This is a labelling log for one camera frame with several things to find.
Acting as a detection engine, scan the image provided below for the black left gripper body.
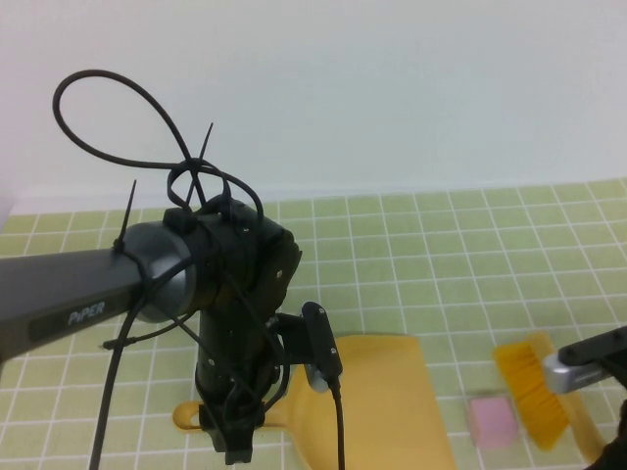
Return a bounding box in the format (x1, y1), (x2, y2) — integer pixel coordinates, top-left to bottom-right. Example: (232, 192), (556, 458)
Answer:
(194, 312), (283, 432)

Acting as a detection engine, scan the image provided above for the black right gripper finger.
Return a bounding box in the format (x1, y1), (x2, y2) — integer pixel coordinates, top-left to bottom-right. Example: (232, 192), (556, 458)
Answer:
(590, 435), (627, 470)

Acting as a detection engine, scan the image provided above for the yellow hand brush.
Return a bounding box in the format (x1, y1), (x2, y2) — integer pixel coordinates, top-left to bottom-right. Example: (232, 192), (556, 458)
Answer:
(493, 331), (608, 464)

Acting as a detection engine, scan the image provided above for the pink cube block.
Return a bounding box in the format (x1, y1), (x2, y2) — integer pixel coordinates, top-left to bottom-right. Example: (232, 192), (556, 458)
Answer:
(463, 395), (520, 449)

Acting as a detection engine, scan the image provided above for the yellow plastic dustpan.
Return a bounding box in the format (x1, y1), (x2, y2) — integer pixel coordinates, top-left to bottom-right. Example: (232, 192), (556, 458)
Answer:
(171, 333), (457, 470)

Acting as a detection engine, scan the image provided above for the black zip tie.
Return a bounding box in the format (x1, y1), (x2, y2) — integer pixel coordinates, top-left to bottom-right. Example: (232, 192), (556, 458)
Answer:
(111, 178), (148, 314)
(100, 312), (202, 352)
(185, 121), (215, 207)

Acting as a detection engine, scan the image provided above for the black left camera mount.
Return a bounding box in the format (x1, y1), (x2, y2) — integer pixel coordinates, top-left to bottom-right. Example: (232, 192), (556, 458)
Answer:
(266, 312), (314, 368)

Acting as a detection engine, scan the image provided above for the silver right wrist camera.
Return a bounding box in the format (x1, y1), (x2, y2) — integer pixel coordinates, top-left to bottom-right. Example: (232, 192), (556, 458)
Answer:
(542, 352), (608, 396)

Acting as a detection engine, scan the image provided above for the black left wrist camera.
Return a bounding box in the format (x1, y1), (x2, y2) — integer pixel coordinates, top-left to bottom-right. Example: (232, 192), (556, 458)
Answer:
(301, 301), (343, 394)

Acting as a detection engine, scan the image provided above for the black looped cable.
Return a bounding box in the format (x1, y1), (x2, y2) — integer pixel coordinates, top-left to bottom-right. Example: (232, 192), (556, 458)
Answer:
(52, 70), (268, 470)

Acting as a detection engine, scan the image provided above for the black left camera cable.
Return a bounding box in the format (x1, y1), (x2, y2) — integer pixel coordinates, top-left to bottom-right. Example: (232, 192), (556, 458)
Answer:
(327, 374), (349, 470)

